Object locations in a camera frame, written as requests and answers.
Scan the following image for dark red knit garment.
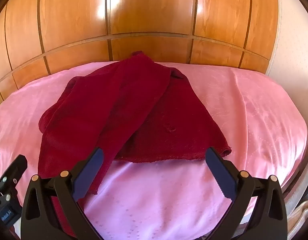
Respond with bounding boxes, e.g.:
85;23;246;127
38;51;232;238

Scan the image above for wooden panelled wardrobe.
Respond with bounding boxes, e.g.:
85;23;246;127
0;0;280;107

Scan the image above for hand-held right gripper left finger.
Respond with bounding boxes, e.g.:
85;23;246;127
21;147;104;240

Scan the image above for dark wooden bed frame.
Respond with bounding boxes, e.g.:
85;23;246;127
279;152;308;202

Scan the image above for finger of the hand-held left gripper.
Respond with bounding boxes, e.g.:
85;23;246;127
0;155;28;198

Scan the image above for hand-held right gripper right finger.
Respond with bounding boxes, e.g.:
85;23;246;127
205;147;287;240

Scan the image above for beige cloth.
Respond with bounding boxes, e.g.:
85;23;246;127
285;199;308;233

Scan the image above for pink bed sheet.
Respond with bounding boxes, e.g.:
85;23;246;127
0;60;308;240

